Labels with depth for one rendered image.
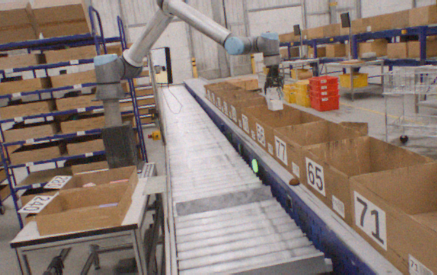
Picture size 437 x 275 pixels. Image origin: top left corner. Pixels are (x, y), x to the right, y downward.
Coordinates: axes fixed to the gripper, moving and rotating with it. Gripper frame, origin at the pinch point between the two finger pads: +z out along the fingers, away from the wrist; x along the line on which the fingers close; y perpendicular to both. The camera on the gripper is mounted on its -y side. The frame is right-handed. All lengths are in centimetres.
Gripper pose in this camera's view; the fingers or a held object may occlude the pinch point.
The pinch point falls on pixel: (274, 101)
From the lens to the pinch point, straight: 210.0
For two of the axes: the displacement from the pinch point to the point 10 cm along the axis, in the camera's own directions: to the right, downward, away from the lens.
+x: 9.8, -1.6, 1.0
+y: 1.4, 2.1, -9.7
